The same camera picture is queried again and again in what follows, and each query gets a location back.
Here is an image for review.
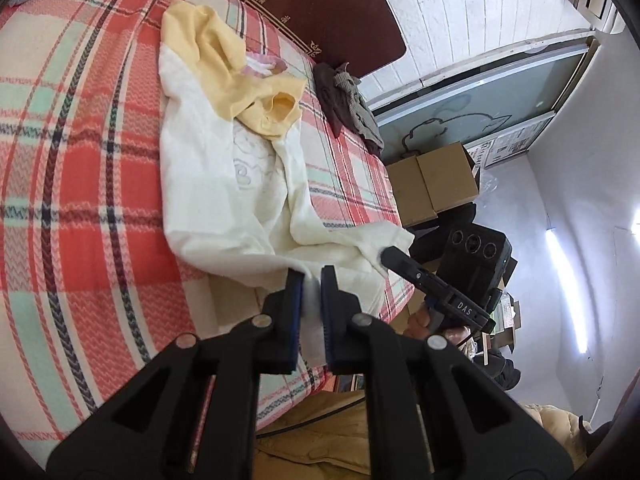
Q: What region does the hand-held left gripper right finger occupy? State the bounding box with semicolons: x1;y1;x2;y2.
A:
320;265;576;480

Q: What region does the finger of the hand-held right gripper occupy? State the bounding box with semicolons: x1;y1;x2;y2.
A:
381;246;437;292

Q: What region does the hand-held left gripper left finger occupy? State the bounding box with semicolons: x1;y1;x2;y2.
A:
45;269;307;480

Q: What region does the white and yellow shirt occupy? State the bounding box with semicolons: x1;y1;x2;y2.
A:
159;0;416;367

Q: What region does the person's right hand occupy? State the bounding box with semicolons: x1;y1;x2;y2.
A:
402;305;471;347

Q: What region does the brown cardboard box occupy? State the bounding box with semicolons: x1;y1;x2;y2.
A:
416;142;482;214
385;155;442;229

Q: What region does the grey striped sweater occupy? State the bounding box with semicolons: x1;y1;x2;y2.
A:
334;62;386;152

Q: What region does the frosted glass door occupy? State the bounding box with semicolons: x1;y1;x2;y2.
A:
372;35;601;167

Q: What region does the dark brown garment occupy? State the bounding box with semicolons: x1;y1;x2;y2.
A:
312;62;386;157

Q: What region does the tan padded jacket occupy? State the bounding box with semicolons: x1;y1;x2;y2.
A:
517;402;592;480

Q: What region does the red plaid blanket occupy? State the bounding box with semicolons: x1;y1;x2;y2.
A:
0;0;417;456

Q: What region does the dark brown wooden headboard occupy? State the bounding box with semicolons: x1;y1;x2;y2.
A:
182;0;407;79

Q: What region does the wall poster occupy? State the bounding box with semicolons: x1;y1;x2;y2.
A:
480;114;557;169

